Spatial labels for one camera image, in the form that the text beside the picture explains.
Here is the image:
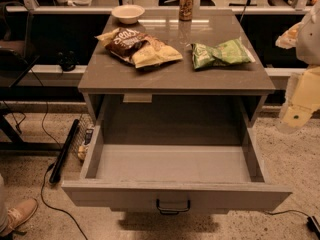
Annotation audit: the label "brown chip bag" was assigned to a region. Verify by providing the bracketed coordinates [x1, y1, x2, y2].
[105, 28, 146, 57]

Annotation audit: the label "green jalapeno chip bag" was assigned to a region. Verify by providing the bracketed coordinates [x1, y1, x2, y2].
[191, 39, 255, 70]

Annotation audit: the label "black bar on floor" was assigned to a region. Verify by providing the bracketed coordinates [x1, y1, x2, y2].
[49, 119, 79, 184]

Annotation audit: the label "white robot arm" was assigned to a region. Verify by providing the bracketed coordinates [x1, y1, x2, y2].
[276, 2, 320, 134]

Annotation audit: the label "orange soda can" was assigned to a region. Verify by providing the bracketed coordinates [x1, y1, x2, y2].
[179, 0, 194, 21]

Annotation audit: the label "black clamp on rail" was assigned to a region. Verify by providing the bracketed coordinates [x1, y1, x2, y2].
[57, 51, 78, 72]

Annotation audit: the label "wire basket with items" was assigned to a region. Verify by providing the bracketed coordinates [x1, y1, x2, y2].
[71, 114, 94, 162]

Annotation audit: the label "tan shoe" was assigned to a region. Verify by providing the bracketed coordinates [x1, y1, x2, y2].
[0, 198, 38, 237]

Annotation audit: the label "yellow chip bag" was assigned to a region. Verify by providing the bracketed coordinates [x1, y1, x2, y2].
[97, 27, 183, 69]

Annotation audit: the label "grey cabinet with counter top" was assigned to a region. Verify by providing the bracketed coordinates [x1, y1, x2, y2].
[79, 8, 275, 120]

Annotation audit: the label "black floor cable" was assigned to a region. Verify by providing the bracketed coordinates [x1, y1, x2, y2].
[0, 55, 89, 240]

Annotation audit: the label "open grey top drawer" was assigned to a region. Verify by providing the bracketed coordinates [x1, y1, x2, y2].
[62, 95, 291, 213]

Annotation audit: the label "white bowl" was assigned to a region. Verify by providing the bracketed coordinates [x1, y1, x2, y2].
[111, 4, 145, 25]

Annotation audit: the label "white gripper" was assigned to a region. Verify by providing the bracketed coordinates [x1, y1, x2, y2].
[275, 23, 320, 134]

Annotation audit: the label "black drawer handle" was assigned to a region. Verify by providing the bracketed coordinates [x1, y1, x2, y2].
[156, 199, 191, 215]

